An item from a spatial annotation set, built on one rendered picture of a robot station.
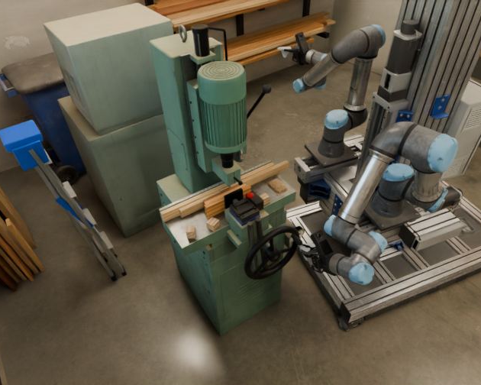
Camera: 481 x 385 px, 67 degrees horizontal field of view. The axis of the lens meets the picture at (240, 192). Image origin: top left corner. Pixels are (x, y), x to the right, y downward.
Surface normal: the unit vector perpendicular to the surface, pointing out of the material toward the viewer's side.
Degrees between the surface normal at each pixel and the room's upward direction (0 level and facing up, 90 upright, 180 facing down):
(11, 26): 90
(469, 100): 0
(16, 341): 0
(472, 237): 0
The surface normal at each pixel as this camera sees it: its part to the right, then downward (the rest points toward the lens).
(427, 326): -0.03, -0.74
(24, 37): 0.59, 0.53
